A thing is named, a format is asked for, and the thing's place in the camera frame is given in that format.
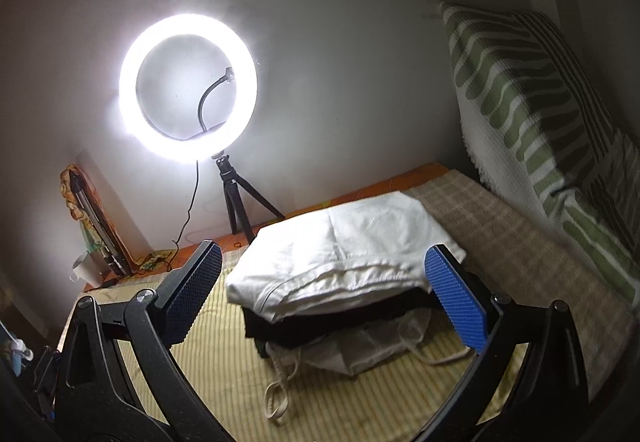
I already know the white t-shirt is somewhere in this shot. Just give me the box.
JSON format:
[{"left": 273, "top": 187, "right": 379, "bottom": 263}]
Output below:
[{"left": 226, "top": 192, "right": 466, "bottom": 324}]

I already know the colourful patterned cloth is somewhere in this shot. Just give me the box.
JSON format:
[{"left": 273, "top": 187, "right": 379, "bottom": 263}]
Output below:
[{"left": 60, "top": 165, "right": 176, "bottom": 277}]

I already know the folded silver black tripod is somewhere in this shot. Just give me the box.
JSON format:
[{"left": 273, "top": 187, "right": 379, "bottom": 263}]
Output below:
[{"left": 70, "top": 168, "right": 132, "bottom": 276}]

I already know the white mug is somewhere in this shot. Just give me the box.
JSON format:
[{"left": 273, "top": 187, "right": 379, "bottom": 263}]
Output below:
[{"left": 68, "top": 251, "right": 103, "bottom": 288}]

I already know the yellow striped bed cover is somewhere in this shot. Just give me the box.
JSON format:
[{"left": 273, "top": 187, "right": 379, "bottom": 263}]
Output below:
[{"left": 60, "top": 240, "right": 532, "bottom": 442}]

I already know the small black tripod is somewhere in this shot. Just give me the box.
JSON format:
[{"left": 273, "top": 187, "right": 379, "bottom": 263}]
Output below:
[{"left": 214, "top": 153, "right": 285, "bottom": 244}]

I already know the green white striped pillow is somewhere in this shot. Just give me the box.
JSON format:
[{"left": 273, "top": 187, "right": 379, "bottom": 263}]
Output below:
[{"left": 439, "top": 2, "right": 639, "bottom": 310}]

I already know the black ring light cable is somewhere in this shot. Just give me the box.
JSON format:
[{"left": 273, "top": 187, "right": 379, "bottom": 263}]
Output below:
[{"left": 144, "top": 159, "right": 202, "bottom": 273}]

